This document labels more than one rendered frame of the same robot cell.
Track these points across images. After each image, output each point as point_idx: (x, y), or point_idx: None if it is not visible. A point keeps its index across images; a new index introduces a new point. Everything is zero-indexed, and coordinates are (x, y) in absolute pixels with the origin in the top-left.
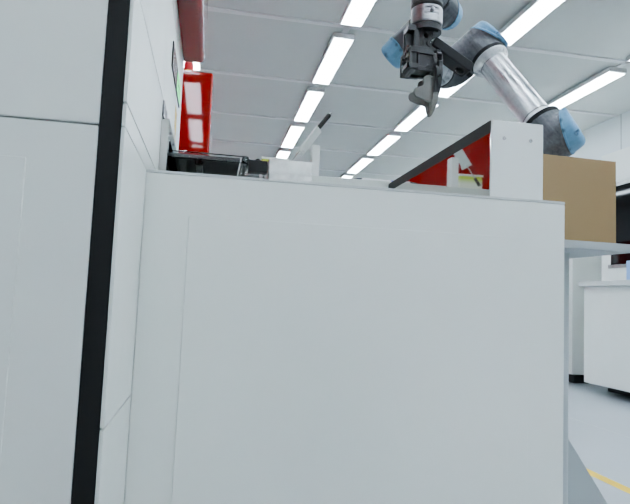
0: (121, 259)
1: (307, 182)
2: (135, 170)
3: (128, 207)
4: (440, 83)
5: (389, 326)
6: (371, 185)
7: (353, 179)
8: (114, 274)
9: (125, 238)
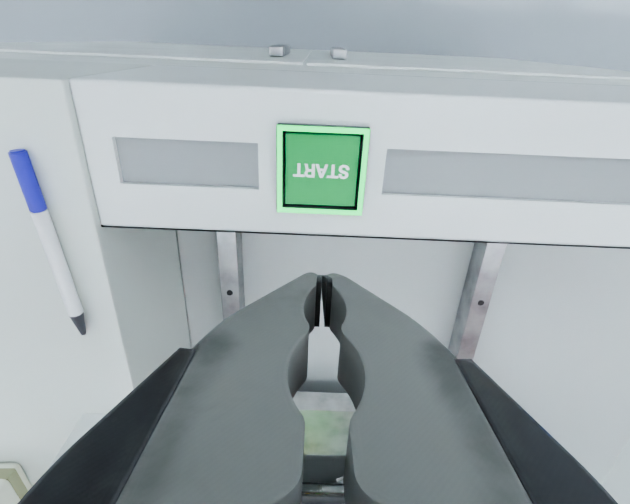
0: None
1: None
2: None
3: None
4: (534, 432)
5: None
6: (118, 277)
7: (123, 336)
8: None
9: None
